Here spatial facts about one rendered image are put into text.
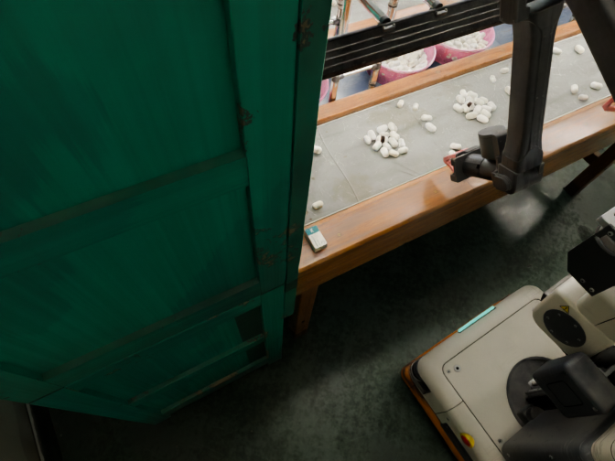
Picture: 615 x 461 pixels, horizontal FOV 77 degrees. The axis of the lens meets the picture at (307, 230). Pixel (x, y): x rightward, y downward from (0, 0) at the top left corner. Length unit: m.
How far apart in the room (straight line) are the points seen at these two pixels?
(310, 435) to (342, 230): 0.89
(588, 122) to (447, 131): 0.47
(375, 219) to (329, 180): 0.18
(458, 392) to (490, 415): 0.11
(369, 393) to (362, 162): 0.93
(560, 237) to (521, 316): 0.76
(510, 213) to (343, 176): 1.29
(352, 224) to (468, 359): 0.72
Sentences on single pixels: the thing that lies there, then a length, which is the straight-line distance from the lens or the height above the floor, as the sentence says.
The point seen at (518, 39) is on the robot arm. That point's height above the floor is 1.24.
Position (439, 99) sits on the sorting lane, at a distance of 1.45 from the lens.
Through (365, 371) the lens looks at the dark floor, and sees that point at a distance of 1.70.
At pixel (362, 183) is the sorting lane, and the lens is 1.14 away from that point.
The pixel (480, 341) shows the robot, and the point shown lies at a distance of 1.57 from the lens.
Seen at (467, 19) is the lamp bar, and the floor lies 1.08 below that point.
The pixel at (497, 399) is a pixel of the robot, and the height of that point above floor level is 0.28.
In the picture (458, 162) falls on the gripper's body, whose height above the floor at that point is 0.90.
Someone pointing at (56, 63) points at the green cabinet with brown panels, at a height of 1.45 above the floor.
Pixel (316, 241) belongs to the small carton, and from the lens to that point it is 0.96.
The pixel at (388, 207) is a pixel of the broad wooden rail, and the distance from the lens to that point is 1.08.
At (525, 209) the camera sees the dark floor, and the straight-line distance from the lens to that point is 2.32.
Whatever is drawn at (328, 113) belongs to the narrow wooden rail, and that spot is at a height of 0.76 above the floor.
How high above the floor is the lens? 1.64
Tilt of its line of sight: 61 degrees down
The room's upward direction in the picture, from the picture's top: 8 degrees clockwise
